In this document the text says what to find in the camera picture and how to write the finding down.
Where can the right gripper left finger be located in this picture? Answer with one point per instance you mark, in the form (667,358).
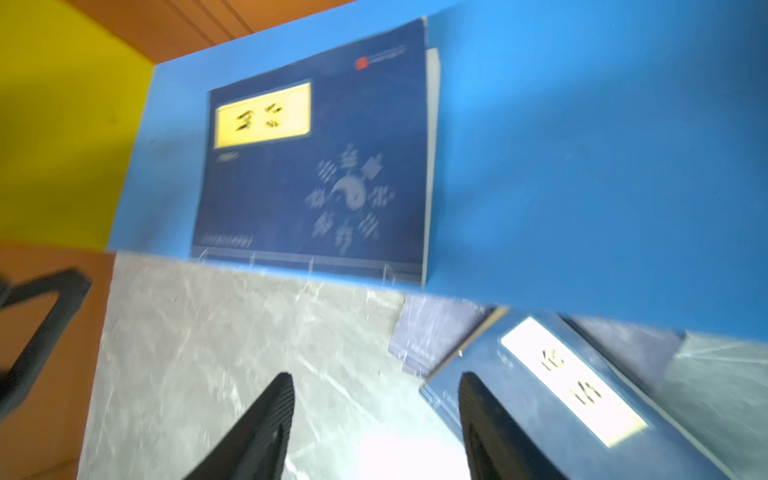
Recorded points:
(256,446)

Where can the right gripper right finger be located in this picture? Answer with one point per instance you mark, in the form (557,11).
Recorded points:
(496,446)

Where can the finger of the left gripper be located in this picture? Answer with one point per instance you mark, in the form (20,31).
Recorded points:
(71,287)

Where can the navy book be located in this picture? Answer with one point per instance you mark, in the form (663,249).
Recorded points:
(589,420)

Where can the navy book lowest front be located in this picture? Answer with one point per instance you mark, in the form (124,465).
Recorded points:
(325,165)

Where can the yellow pink blue bookshelf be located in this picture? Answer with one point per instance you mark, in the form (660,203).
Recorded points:
(596,158)

